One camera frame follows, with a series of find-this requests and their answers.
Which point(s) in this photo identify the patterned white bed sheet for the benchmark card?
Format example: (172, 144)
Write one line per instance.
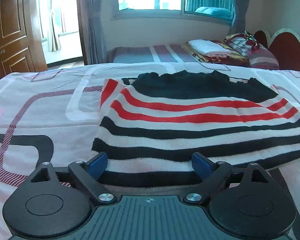
(54, 116)

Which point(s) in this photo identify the grey right curtain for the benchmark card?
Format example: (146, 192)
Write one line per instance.
(238, 21)

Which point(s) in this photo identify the folded white cloth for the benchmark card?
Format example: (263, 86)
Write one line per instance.
(205, 47)

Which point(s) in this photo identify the striped knit sweater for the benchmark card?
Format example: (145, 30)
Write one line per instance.
(151, 127)

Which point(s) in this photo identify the grey curtain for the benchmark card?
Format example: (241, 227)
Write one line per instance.
(91, 32)
(238, 21)

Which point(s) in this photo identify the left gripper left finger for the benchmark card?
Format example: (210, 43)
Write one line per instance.
(55, 202)

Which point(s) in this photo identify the brown wooden door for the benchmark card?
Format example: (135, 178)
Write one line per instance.
(20, 38)

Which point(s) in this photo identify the grey left curtain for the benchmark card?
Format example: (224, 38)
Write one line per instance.
(91, 32)

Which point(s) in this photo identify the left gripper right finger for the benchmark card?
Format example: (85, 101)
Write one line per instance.
(242, 202)

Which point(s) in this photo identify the folded red yellow blanket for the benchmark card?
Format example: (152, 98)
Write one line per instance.
(234, 59)

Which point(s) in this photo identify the red white headboard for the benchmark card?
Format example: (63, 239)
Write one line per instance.
(284, 45)

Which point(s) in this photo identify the checked red pillow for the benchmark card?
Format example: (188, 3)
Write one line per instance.
(257, 55)

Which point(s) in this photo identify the striped purple mattress cover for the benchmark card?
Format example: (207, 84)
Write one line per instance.
(171, 53)

